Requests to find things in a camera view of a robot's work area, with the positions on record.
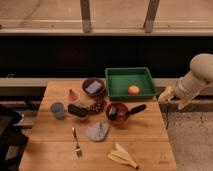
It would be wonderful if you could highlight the grey blue cloth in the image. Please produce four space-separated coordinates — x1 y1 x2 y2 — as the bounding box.
85 121 110 142

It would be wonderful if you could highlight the blue sponge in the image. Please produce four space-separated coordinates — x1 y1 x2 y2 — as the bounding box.
86 81 102 94

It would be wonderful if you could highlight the green plastic tray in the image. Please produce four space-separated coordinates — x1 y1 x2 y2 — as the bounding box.
105 67 156 101

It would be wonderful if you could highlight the bunch of dark grapes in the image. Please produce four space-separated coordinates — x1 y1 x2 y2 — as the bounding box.
87 99 106 115

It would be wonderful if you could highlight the blue plastic cup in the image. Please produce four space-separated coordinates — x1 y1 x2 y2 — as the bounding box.
50 102 65 119

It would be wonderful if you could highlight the black eraser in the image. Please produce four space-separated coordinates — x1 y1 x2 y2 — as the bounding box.
68 104 88 118

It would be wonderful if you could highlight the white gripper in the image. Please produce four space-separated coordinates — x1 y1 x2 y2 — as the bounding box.
158 77 200 110

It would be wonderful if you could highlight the orange fruit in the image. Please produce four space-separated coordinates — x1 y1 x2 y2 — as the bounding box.
128 85 140 95

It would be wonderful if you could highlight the dark purple bowl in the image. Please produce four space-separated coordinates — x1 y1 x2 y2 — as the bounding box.
82 77 105 97

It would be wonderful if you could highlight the small red cone toy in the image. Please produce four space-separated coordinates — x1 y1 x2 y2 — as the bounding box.
68 89 78 102

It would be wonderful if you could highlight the silver fork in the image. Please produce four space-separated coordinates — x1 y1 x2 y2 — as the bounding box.
72 127 82 157

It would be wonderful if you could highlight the orange bowl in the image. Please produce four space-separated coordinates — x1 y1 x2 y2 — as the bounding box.
106 102 128 126

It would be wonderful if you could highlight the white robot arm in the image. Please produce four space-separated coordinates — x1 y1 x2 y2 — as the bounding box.
158 53 213 110

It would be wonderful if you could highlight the black chair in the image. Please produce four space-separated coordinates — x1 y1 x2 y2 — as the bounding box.
0 105 28 171

